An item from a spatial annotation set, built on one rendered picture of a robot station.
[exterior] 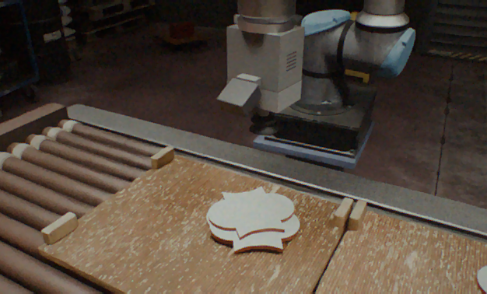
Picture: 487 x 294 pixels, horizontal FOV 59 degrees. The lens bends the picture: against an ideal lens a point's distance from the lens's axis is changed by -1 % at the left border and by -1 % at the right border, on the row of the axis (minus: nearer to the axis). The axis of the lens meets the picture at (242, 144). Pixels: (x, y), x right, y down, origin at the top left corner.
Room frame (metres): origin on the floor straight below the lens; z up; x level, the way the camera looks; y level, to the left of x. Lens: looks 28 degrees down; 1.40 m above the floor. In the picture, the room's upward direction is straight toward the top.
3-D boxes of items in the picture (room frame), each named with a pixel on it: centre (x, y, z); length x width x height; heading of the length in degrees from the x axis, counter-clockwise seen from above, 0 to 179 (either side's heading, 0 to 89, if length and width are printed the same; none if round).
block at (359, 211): (0.59, -0.20, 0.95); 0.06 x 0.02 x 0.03; 152
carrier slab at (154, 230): (0.57, 0.06, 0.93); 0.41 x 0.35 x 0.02; 61
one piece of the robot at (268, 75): (0.56, -0.02, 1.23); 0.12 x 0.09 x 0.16; 144
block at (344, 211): (0.60, -0.17, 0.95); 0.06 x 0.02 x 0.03; 151
